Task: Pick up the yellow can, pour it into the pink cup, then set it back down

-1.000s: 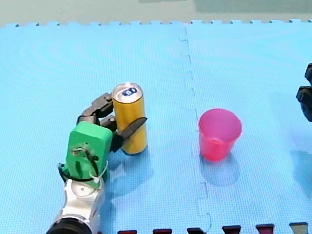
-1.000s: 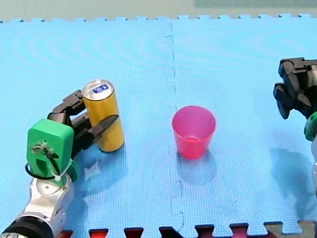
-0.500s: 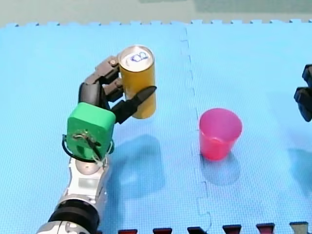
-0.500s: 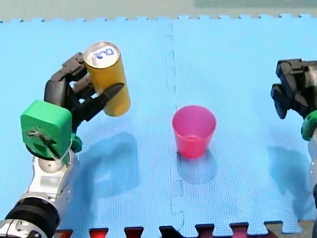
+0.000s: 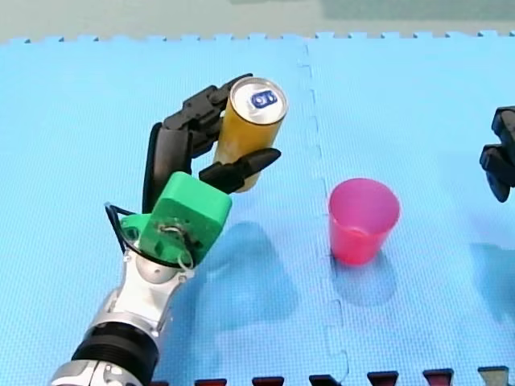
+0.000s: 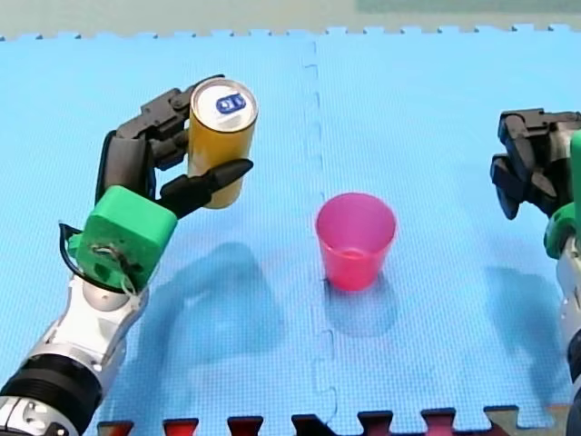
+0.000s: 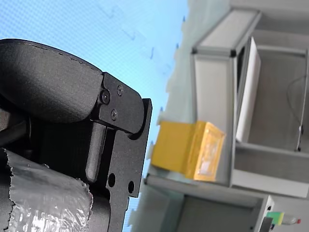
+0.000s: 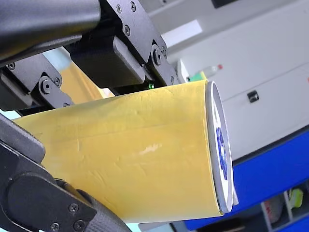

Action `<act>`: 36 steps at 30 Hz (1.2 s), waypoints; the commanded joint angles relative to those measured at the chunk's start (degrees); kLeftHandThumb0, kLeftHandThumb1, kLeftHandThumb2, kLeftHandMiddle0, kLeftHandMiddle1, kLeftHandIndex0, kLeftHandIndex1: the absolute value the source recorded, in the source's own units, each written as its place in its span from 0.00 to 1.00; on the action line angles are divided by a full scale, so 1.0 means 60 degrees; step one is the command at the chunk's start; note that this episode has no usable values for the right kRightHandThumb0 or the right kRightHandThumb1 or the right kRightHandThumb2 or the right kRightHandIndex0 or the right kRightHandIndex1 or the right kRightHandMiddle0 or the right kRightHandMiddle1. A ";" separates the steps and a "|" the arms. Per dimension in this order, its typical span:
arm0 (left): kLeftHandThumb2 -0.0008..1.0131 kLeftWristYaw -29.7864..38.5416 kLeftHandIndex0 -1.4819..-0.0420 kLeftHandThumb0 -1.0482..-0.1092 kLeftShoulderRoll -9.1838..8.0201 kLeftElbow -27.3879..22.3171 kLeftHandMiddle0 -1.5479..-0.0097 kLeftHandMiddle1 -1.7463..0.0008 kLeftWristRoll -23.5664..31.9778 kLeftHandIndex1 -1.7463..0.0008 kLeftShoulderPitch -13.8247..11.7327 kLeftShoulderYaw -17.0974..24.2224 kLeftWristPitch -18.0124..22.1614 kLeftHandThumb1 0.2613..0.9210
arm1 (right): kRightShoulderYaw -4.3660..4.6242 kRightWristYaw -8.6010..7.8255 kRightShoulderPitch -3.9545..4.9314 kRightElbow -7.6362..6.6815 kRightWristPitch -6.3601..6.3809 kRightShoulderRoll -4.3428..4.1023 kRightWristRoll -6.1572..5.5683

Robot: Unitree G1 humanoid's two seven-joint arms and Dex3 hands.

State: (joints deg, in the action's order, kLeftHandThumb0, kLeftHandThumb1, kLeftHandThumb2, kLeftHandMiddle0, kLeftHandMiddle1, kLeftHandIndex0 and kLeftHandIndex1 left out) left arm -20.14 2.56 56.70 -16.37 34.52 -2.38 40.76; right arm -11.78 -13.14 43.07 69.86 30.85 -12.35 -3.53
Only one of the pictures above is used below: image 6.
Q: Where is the pink plastic cup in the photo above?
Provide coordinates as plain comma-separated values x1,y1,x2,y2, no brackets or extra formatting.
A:
315,192,399,292

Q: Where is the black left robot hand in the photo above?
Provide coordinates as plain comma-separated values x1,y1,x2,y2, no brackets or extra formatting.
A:
94,74,255,223

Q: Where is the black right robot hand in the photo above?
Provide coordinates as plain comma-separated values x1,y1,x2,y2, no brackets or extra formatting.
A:
489,107,581,221

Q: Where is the yellow drink can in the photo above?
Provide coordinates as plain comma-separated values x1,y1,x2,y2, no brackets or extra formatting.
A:
186,78,260,211

